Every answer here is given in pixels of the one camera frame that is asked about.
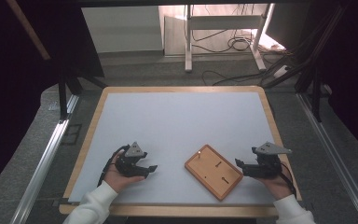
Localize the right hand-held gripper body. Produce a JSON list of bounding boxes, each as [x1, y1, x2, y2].
[[243, 141, 294, 179]]

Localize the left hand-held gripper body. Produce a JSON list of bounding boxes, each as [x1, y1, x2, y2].
[[115, 141, 149, 178]]

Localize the person's left hand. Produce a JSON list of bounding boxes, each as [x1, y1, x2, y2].
[[103, 151, 146, 194]]

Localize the person's right hand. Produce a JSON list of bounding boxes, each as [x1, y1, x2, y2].
[[255, 161, 294, 201]]

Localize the wooden board with holes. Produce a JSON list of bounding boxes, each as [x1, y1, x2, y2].
[[184, 144, 244, 202]]

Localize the white table mat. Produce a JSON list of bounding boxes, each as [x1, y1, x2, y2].
[[67, 91, 277, 206]]

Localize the dark floor socket cover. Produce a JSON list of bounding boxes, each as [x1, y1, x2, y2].
[[61, 123, 83, 146]]

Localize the wooden table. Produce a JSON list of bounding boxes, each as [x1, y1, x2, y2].
[[58, 85, 303, 218]]

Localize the white power strip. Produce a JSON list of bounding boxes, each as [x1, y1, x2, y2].
[[272, 64, 291, 79]]

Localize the black metal stand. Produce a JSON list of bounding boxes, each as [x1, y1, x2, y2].
[[56, 66, 108, 121], [260, 3, 348, 123]]

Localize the dark curtain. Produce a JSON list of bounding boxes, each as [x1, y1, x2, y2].
[[0, 0, 105, 200], [318, 0, 358, 162]]

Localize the white cabinet panel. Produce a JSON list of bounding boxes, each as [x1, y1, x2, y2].
[[80, 6, 164, 54]]

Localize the wooden slat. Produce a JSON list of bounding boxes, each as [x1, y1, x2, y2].
[[5, 0, 52, 61]]

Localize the aluminium rail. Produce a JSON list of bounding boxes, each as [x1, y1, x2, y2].
[[9, 94, 81, 224], [296, 92, 358, 224]]

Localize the coiled black cables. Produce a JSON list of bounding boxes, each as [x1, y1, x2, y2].
[[191, 27, 264, 54]]

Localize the white desk frame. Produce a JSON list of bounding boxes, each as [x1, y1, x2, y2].
[[184, 3, 276, 74]]

